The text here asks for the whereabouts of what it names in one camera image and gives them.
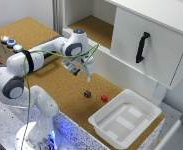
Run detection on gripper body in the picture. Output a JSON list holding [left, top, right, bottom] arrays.
[[63, 55, 96, 77]]

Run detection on purple block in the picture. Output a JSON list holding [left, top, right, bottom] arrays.
[[83, 90, 92, 99]]

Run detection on pink block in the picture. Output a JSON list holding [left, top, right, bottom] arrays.
[[100, 94, 109, 102]]

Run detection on white plastic box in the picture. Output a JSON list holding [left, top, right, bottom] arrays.
[[87, 88, 163, 150]]

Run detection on white cabinet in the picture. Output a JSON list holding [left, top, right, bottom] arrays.
[[54, 0, 183, 107]]

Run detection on green button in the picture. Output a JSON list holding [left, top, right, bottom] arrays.
[[12, 43, 24, 54]]

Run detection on white sliding door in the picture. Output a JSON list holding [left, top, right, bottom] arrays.
[[109, 6, 183, 89]]

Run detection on blue button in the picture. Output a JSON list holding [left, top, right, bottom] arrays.
[[6, 38, 17, 49]]

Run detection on red button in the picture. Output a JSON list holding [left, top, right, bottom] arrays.
[[0, 35, 10, 45]]

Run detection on green cable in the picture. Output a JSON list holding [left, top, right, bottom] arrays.
[[20, 43, 100, 150]]

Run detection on black door handle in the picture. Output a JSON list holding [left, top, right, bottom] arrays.
[[135, 31, 151, 64]]

